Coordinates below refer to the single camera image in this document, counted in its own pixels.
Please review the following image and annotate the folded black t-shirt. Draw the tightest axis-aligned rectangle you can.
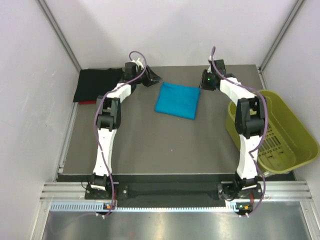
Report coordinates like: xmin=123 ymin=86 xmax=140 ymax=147
xmin=73 ymin=68 xmax=123 ymax=103

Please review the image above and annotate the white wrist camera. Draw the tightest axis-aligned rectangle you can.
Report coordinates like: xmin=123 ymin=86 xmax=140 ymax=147
xmin=207 ymin=55 xmax=215 ymax=74
xmin=132 ymin=58 xmax=145 ymax=74

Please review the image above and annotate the right aluminium corner post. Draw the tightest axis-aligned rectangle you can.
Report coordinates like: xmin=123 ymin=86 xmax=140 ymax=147
xmin=258 ymin=0 xmax=306 ymax=73

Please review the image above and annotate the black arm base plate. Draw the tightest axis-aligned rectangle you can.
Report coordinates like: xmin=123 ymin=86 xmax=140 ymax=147
xmin=84 ymin=173 xmax=266 ymax=207

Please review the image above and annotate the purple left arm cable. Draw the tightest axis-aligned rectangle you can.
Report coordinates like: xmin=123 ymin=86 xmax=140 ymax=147
xmin=93 ymin=50 xmax=148 ymax=218

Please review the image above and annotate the left aluminium corner post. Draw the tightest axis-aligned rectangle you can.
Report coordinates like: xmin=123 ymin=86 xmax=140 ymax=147
xmin=36 ymin=0 xmax=82 ymax=72

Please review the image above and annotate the green plastic laundry basket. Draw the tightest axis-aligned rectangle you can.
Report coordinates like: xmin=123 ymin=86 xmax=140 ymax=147
xmin=224 ymin=89 xmax=319 ymax=175

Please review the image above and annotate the folded red t-shirt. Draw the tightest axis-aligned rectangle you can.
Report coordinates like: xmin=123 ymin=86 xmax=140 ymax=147
xmin=78 ymin=100 xmax=97 ymax=105

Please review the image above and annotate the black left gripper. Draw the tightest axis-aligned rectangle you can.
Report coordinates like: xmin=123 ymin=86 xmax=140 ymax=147
xmin=133 ymin=64 xmax=162 ymax=87

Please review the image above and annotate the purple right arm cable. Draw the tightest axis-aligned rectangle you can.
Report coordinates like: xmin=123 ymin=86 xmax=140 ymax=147
xmin=209 ymin=46 xmax=270 ymax=218

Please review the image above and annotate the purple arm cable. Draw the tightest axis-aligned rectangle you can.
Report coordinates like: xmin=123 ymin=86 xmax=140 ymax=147
xmin=93 ymin=50 xmax=148 ymax=218
xmin=209 ymin=46 xmax=270 ymax=218

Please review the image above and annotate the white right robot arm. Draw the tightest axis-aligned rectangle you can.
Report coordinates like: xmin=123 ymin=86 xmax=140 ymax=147
xmin=199 ymin=58 xmax=268 ymax=198

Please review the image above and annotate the aluminium front frame rail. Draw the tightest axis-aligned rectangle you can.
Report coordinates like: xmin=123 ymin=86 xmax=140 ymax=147
xmin=40 ymin=181 xmax=312 ymax=213

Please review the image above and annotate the blue t-shirt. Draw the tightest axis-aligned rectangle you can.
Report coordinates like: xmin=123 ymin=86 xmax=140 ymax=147
xmin=155 ymin=82 xmax=201 ymax=120

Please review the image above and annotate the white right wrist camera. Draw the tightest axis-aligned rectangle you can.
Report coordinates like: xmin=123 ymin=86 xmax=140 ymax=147
xmin=207 ymin=55 xmax=215 ymax=74

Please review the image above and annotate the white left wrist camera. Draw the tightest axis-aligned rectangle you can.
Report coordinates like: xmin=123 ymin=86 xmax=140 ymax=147
xmin=132 ymin=58 xmax=145 ymax=74

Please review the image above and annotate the aluminium corner post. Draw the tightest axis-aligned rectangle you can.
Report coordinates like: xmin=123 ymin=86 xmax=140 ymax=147
xmin=258 ymin=0 xmax=306 ymax=73
xmin=36 ymin=0 xmax=82 ymax=72

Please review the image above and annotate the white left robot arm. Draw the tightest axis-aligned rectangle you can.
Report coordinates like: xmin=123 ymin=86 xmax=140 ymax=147
xmin=90 ymin=59 xmax=162 ymax=199

